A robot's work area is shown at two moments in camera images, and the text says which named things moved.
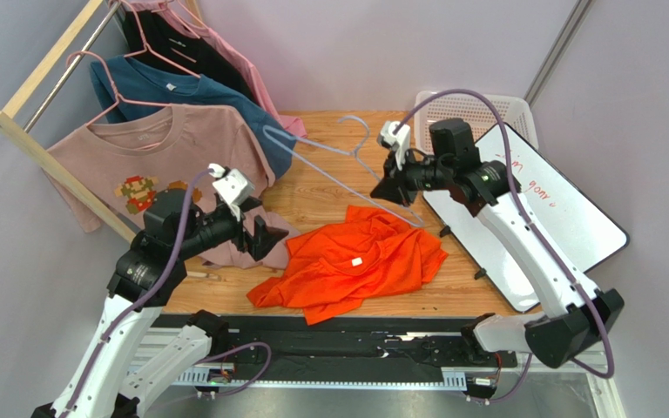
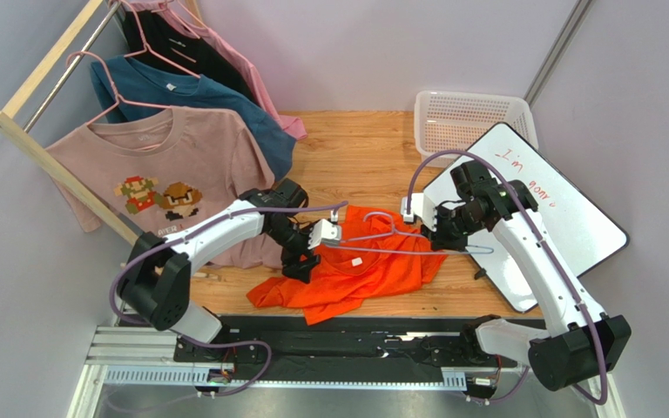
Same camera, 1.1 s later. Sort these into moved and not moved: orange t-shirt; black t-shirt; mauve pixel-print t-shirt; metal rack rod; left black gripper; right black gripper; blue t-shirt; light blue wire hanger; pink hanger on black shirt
Moved: left black gripper; right black gripper; light blue wire hanger
Not moved: black t-shirt; blue t-shirt; mauve pixel-print t-shirt; pink hanger on black shirt; metal rack rod; orange t-shirt
